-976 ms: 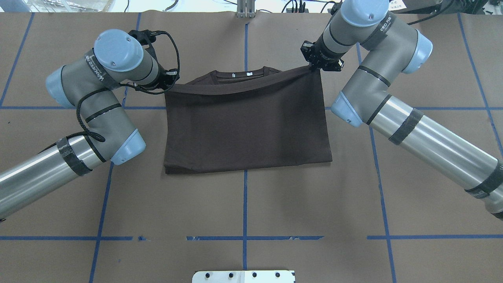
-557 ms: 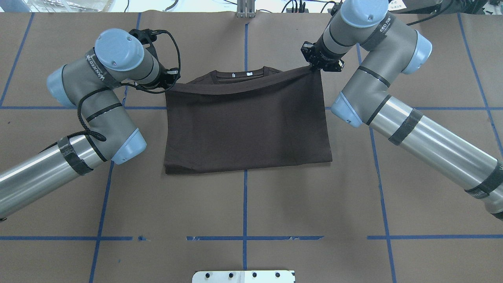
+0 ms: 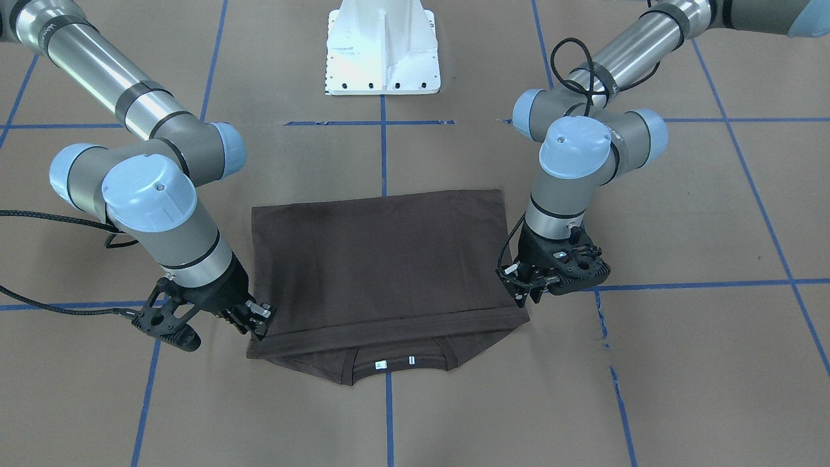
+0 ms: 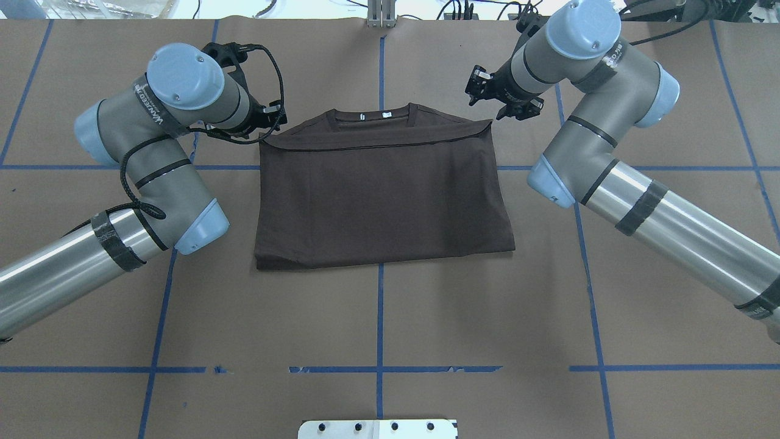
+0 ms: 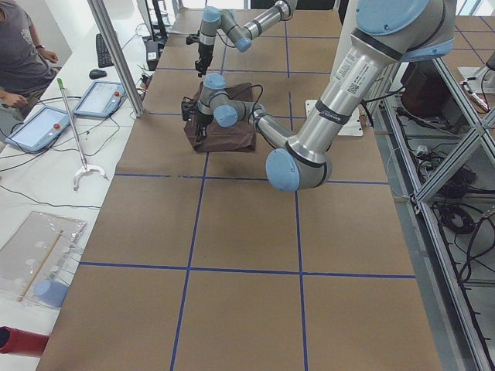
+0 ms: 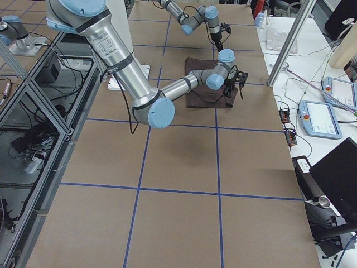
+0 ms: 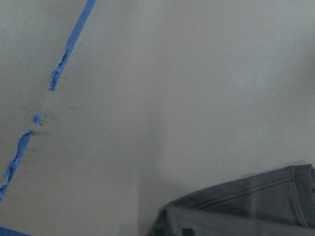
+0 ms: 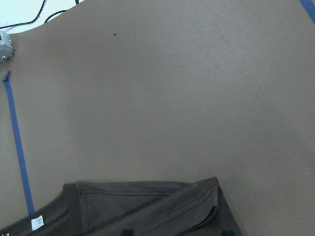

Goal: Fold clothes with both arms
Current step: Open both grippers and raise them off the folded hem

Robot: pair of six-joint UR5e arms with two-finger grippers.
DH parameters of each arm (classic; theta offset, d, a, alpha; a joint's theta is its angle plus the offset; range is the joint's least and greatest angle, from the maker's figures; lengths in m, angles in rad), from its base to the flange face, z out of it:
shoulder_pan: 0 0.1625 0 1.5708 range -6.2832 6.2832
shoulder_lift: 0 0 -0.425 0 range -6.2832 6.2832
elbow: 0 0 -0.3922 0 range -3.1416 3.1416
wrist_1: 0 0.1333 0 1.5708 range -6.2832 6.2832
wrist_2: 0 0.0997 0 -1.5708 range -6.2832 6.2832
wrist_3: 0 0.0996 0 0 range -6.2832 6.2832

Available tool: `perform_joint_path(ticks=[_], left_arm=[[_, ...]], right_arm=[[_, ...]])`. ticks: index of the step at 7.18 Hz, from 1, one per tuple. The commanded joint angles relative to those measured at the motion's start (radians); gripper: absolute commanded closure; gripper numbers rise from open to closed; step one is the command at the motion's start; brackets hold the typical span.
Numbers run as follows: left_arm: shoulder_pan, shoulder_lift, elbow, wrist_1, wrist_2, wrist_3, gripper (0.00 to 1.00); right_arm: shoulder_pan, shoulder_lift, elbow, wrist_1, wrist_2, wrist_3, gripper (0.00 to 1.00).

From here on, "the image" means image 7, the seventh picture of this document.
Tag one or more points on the brown t-shirt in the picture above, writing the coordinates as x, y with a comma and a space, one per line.
275, 203

